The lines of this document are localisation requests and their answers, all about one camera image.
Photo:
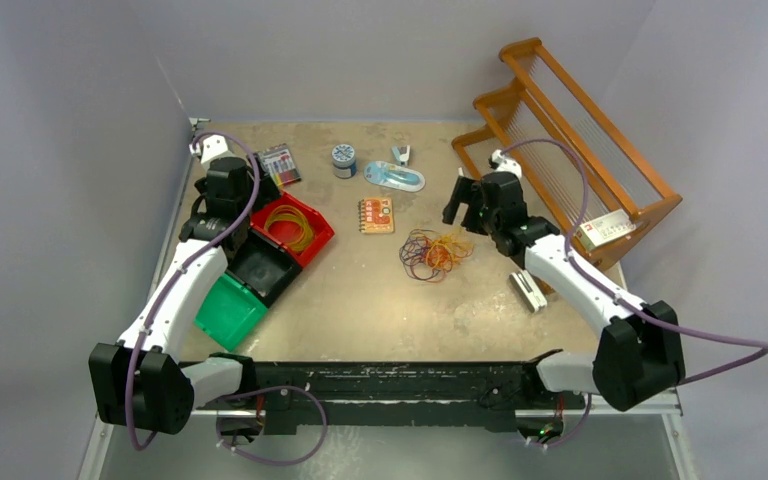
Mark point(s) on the black plastic bin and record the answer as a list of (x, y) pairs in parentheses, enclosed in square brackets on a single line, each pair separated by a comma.
[(264, 268)]

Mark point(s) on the blue correction tape package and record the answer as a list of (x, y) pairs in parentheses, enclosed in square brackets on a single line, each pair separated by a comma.
[(394, 176)]

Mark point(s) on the white rectangular block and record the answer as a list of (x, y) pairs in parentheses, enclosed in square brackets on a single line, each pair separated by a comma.
[(529, 290)]

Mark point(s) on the green plastic bin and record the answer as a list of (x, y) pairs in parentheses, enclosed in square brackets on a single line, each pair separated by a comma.
[(229, 312)]

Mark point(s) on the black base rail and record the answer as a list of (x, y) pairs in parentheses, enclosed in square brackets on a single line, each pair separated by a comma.
[(497, 396)]

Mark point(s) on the wooden rack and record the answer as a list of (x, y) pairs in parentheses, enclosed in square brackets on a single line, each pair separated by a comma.
[(571, 153)]

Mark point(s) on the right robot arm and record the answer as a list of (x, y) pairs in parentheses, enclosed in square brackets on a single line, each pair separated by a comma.
[(639, 354)]

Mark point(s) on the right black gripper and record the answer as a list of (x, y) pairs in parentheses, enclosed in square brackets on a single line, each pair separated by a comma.
[(466, 191)]

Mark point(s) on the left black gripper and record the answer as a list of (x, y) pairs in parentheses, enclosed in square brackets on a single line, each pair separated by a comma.
[(267, 191)]

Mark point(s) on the small round tin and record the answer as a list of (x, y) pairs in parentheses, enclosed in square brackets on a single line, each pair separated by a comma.
[(344, 164)]

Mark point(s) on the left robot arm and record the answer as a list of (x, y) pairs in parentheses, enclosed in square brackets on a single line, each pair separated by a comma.
[(138, 381)]

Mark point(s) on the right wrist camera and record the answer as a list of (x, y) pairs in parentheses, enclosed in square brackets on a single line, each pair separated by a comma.
[(502, 162)]

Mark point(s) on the red plastic bin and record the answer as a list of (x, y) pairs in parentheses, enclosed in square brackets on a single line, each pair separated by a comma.
[(298, 228)]

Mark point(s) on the orange spiral notebook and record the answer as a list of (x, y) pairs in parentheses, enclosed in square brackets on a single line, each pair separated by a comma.
[(376, 215)]

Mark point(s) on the marker pen pack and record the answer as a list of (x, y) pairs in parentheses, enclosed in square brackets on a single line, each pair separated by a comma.
[(280, 165)]

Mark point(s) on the white small box on rack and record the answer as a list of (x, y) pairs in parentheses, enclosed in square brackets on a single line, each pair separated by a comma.
[(604, 229)]

